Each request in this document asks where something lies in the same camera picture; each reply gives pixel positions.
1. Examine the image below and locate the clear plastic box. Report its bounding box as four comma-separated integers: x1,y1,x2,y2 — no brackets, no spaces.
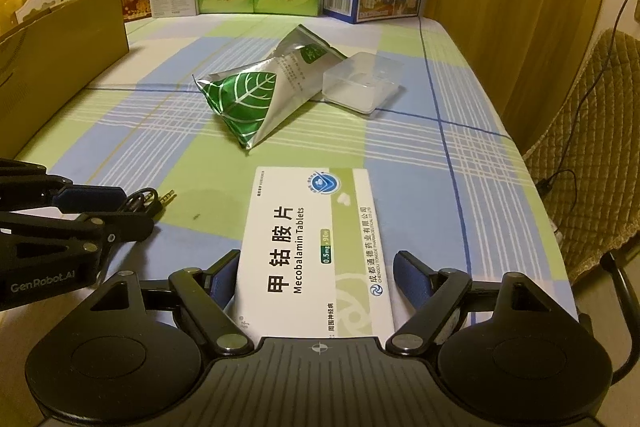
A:
321,52,405,115

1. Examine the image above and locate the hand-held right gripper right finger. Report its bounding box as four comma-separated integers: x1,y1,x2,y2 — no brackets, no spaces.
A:
385,251,561,355

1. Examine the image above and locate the white scalloped card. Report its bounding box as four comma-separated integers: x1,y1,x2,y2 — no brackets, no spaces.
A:
14,0,63,25

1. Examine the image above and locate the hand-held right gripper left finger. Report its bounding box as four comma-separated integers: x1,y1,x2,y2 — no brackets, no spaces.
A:
80,249,255,355

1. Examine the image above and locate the black charger cable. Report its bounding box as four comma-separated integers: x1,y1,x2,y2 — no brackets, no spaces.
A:
535,0,640,198

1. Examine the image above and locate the black audio cable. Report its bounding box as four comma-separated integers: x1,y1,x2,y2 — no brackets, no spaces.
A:
117,188,177,221

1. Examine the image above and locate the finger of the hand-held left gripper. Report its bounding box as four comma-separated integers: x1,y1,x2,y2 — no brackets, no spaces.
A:
0,159,128,214
0,209,154,260

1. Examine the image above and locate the silver green leaf foil pouch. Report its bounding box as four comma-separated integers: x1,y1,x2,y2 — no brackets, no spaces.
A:
192,57,311,151

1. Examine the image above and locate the checked cloth desktop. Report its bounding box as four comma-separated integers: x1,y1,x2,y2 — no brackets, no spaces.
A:
0,14,583,343

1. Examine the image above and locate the white medicine box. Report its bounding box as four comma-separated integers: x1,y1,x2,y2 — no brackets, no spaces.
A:
230,166,396,339

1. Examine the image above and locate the quilted cover chair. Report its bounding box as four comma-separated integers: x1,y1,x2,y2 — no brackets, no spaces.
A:
520,27,640,335

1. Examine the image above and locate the brown cardboard box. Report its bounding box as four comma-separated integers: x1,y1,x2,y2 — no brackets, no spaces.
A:
0,0,130,160

